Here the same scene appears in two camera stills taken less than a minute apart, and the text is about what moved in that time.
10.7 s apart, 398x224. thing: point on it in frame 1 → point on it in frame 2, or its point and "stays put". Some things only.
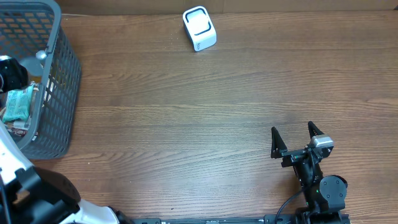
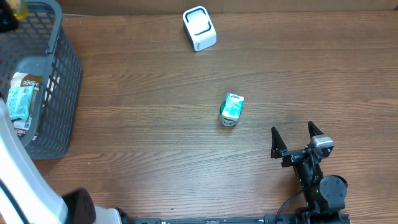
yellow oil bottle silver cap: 35,65 → 20,8
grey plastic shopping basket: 33,30 stays put
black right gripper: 297,155 stays put
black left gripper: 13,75 → 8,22
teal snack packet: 18,104 stays put
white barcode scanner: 199,28 stays put
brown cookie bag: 17,104 → 21,79
